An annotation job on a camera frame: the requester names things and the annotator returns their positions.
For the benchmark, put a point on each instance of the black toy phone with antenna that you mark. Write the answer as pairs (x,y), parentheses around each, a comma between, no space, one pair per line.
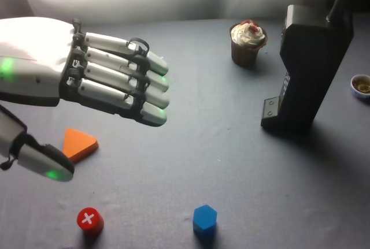
(312,72)

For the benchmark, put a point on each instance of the grey table cloth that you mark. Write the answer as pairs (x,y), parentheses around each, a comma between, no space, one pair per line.
(202,159)

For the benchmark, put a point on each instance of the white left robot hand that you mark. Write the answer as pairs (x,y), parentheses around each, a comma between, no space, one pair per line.
(34,58)

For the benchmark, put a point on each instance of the toy cupcake with white cream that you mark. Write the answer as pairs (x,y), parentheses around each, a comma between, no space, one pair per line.
(248,44)

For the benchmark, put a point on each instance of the red cylinder block white cross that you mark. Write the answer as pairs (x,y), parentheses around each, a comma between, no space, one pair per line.
(90,220)

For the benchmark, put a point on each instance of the bowl of green soup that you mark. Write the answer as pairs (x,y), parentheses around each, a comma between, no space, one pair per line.
(361,87)

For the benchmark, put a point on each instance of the blue hexagon block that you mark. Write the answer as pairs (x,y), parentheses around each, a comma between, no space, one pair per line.
(204,218)

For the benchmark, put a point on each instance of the orange triangle block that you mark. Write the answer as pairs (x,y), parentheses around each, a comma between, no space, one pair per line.
(76,145)

